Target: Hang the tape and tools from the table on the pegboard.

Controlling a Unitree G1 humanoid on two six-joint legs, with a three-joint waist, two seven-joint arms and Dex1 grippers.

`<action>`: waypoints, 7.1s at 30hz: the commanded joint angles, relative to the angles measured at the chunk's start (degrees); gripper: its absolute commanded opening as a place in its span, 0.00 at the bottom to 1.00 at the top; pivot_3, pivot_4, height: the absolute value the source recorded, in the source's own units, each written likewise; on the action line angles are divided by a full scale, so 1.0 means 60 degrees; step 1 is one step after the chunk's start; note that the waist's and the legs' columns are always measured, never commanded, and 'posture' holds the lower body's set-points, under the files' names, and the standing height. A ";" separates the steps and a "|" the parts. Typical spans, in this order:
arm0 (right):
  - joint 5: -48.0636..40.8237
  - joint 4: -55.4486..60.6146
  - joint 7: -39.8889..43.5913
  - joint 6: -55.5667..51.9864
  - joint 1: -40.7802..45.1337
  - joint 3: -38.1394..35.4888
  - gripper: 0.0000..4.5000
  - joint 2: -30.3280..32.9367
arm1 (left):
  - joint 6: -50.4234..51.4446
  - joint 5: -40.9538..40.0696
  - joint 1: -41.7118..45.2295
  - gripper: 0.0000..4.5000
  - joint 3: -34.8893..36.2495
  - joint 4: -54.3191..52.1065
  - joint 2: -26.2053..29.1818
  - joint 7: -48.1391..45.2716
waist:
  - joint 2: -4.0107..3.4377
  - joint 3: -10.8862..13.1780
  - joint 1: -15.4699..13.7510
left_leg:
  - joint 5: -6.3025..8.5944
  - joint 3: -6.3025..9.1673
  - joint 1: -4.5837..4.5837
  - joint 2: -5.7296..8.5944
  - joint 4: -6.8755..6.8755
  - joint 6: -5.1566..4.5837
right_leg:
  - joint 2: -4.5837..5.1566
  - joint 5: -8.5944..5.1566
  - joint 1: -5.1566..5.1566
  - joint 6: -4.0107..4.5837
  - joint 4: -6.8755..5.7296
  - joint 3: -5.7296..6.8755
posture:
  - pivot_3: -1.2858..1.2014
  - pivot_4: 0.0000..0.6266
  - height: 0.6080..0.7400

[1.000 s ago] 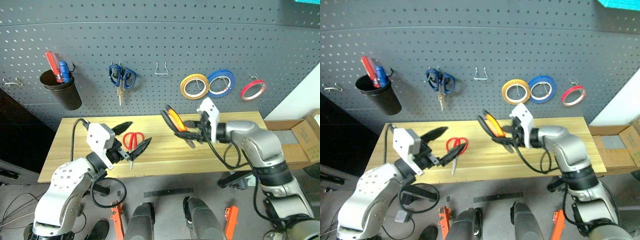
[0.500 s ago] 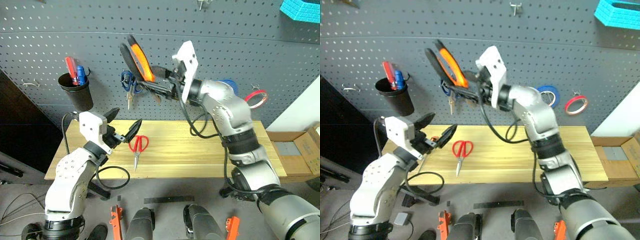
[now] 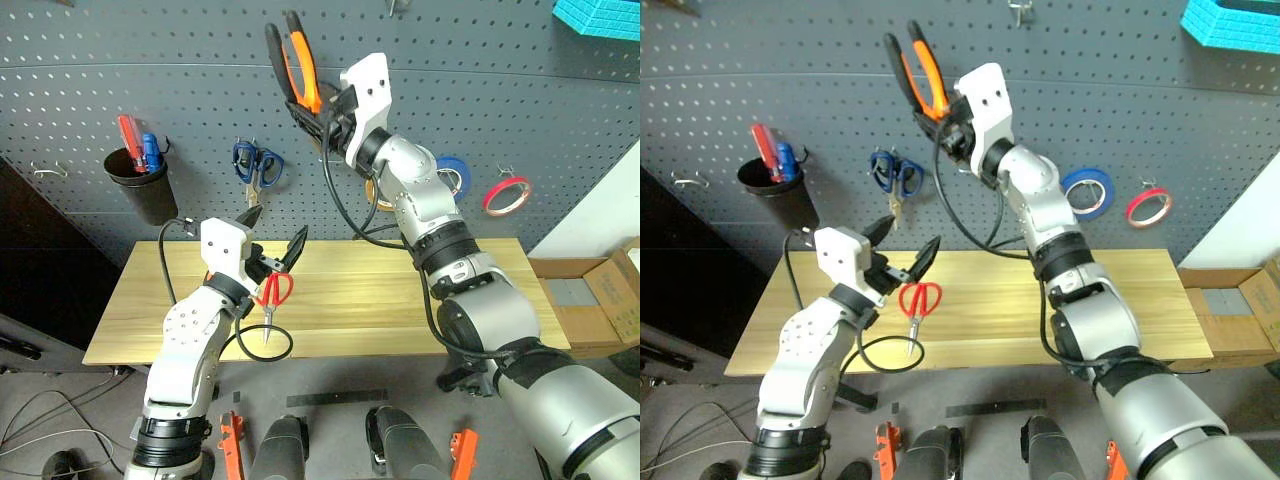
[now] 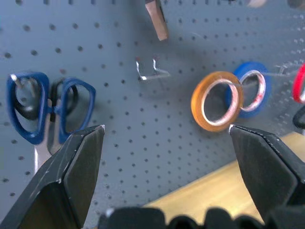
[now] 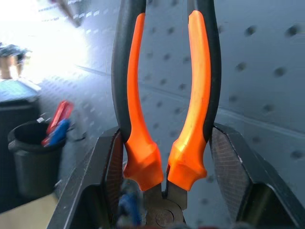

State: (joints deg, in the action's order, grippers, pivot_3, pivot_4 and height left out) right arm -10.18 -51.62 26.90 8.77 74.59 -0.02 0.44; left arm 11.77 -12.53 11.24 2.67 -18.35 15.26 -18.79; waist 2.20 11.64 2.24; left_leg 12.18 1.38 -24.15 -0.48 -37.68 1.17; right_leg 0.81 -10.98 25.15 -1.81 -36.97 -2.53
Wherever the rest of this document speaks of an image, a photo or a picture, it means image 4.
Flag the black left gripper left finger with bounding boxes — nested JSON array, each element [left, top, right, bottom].
[[0, 124, 106, 229]]

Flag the red tape roll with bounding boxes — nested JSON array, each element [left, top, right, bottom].
[[292, 62, 305, 104]]

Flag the long metal pegboard hook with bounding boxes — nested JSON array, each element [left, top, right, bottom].
[[221, 61, 305, 88]]

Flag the silver metal pegboard hook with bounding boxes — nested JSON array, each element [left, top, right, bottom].
[[135, 56, 171, 83]]

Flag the blue handled scissors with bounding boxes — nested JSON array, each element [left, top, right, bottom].
[[6, 72, 96, 175]]

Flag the grey metal pegboard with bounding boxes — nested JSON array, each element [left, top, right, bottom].
[[0, 0, 305, 227]]

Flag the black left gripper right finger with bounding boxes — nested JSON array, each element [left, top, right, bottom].
[[228, 124, 305, 226]]

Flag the black handled scissors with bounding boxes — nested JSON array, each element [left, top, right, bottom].
[[14, 77, 79, 122]]

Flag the brown wooden tool handle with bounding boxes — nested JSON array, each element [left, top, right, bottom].
[[144, 0, 169, 42]]

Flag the orange tape roll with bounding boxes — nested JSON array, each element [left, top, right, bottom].
[[191, 71, 244, 133]]

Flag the black tool handle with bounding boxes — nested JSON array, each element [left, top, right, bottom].
[[292, 104, 305, 131]]

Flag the blue tape roll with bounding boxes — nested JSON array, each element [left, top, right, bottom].
[[225, 62, 272, 119]]

